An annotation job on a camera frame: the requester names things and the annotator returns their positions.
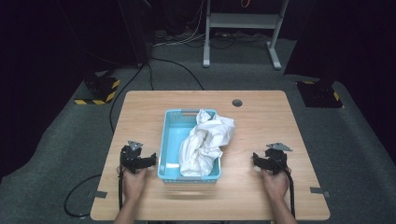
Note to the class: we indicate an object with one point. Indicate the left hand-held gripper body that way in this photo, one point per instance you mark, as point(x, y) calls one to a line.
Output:
point(132, 158)

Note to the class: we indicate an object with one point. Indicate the white metal stand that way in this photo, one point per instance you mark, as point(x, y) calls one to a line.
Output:
point(243, 20)

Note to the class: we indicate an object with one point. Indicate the grey tape strip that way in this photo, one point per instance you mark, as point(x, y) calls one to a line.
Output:
point(319, 190)
point(99, 194)

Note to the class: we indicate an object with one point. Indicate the black yellow striped stand base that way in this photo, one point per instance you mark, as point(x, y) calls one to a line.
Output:
point(99, 90)
point(320, 95)

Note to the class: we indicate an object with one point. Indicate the white cloth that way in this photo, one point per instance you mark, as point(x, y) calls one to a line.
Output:
point(204, 143)

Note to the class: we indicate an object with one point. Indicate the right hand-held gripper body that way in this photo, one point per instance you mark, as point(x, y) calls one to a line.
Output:
point(275, 160)

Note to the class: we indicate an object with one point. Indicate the light blue plastic basket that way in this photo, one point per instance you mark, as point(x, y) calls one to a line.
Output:
point(172, 140)

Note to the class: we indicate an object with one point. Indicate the person's left hand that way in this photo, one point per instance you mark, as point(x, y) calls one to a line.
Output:
point(134, 184)

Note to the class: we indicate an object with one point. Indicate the person's right hand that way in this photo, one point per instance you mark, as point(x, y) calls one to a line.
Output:
point(275, 185)

